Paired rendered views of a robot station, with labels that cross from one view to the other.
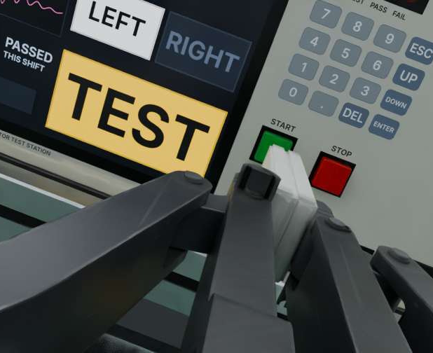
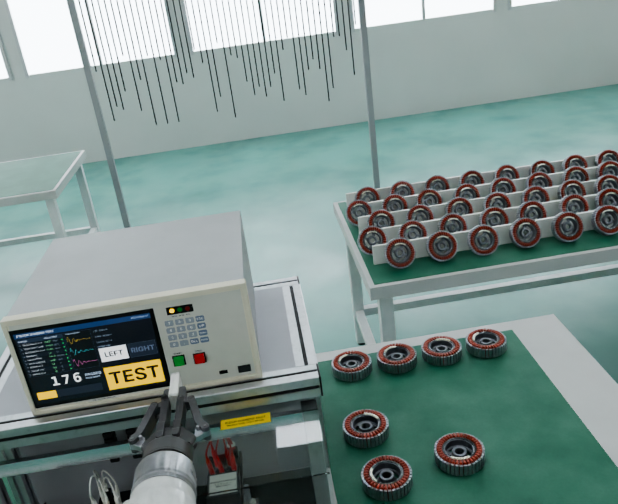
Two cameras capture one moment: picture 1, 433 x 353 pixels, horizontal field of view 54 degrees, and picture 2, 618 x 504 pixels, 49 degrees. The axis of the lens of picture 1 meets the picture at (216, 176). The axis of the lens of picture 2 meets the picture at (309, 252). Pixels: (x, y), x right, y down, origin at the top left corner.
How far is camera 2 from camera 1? 107 cm
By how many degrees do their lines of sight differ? 8
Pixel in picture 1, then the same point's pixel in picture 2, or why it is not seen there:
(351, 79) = (187, 333)
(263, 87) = (165, 347)
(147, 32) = (124, 351)
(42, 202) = (123, 412)
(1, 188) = (109, 415)
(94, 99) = (120, 375)
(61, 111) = (112, 383)
